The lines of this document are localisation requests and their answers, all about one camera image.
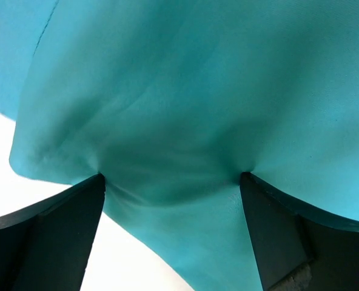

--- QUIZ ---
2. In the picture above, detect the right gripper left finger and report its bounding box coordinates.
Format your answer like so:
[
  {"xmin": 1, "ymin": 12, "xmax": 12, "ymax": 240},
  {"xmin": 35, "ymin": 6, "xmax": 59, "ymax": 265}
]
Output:
[{"xmin": 0, "ymin": 174, "xmax": 106, "ymax": 291}]

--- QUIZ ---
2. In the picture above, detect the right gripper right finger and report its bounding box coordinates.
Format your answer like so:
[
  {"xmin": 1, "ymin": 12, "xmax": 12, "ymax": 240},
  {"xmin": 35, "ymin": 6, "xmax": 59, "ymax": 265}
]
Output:
[{"xmin": 240, "ymin": 172, "xmax": 359, "ymax": 290}]

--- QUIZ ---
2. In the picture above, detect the teal garment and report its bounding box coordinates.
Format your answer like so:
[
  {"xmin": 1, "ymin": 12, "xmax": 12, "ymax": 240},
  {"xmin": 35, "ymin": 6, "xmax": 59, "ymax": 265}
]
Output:
[{"xmin": 0, "ymin": 1, "xmax": 359, "ymax": 290}]

